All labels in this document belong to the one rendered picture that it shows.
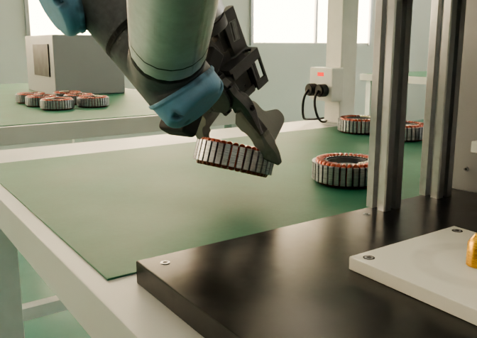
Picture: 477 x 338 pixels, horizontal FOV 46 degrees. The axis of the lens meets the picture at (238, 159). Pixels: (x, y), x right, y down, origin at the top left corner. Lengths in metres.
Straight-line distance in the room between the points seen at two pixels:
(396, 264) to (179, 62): 0.25
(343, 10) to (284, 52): 4.56
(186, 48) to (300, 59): 5.77
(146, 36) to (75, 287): 0.25
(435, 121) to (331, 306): 0.38
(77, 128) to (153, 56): 1.19
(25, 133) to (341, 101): 0.87
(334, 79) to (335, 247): 0.99
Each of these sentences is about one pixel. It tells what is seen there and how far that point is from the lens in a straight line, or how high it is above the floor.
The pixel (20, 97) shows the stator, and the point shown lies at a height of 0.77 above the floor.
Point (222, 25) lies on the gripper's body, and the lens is 0.69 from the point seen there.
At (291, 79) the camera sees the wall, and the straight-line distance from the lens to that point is 6.17.
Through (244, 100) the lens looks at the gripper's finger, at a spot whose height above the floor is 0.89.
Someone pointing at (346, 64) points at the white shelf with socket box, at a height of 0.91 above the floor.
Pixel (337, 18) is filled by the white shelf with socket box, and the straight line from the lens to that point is 1.56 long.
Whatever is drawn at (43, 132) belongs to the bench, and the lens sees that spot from 1.65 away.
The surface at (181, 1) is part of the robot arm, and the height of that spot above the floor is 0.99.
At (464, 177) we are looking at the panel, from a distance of 0.81.
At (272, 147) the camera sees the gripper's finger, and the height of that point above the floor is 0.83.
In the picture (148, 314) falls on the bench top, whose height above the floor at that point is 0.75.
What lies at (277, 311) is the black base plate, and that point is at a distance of 0.43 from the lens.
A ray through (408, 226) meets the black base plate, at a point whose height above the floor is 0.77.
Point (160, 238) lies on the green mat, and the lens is 0.64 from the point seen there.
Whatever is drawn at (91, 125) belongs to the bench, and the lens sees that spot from 1.69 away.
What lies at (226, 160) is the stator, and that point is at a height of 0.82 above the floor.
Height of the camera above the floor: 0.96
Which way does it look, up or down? 11 degrees down
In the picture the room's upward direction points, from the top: straight up
